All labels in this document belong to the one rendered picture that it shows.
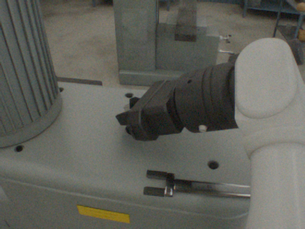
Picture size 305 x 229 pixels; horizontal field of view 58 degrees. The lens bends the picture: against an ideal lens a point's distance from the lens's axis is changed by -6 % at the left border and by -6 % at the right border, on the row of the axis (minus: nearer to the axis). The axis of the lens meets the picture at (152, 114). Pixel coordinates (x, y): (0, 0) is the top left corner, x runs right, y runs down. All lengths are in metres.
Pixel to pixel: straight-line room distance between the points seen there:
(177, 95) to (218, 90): 0.06
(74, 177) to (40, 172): 0.06
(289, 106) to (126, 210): 0.30
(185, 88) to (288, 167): 0.17
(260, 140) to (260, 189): 0.05
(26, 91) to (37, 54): 0.06
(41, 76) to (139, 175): 0.23
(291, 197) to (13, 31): 0.39
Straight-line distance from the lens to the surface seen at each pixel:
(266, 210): 0.26
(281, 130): 0.28
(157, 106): 0.40
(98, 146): 0.48
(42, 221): 0.64
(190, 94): 0.37
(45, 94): 0.51
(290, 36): 5.16
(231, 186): 0.43
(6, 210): 0.70
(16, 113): 0.49
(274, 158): 0.28
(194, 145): 0.48
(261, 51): 0.34
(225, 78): 0.36
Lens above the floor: 2.23
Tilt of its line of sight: 40 degrees down
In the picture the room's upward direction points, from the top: straight up
